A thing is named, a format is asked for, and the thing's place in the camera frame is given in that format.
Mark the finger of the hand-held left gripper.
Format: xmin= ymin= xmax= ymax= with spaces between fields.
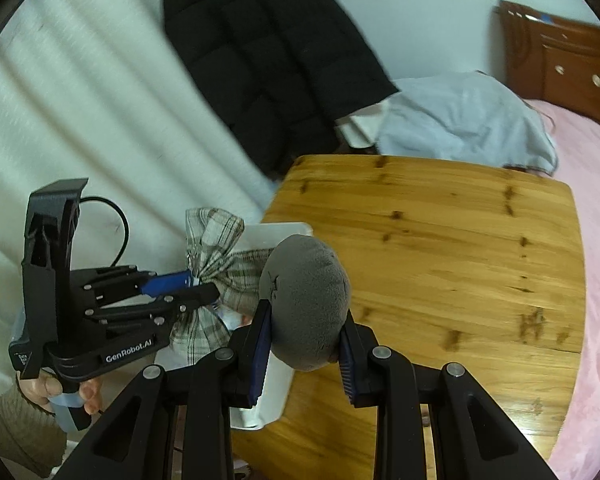
xmin=87 ymin=282 xmax=221 ymax=333
xmin=97 ymin=266 xmax=196 ymax=301

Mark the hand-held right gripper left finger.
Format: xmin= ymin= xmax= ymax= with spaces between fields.
xmin=52 ymin=300 xmax=273 ymax=480

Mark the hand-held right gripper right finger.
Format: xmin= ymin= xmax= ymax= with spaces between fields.
xmin=337 ymin=310 xmax=556 ymax=480

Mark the white plastic bin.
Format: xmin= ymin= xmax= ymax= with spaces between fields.
xmin=155 ymin=221 xmax=315 ymax=431

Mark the plaid bow hair clip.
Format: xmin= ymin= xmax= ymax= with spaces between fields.
xmin=169 ymin=206 xmax=353 ymax=372

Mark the person's left forearm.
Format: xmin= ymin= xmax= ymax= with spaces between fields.
xmin=0 ymin=377 xmax=68 ymax=478

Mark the person's left hand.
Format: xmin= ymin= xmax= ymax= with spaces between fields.
xmin=20 ymin=375 xmax=103 ymax=416

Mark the white draped cloth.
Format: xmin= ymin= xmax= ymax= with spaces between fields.
xmin=0 ymin=0 xmax=281 ymax=411

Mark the black padded jacket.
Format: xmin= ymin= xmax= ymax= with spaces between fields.
xmin=145 ymin=0 xmax=401 ymax=181

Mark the pink bedspread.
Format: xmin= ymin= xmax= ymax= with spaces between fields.
xmin=525 ymin=99 xmax=600 ymax=480

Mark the light grey cloth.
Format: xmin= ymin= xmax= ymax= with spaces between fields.
xmin=377 ymin=71 xmax=560 ymax=176

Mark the wooden headboard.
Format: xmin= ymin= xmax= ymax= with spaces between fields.
xmin=492 ymin=0 xmax=600 ymax=131

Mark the black cable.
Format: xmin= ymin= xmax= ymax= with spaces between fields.
xmin=77 ymin=196 xmax=131 ymax=267

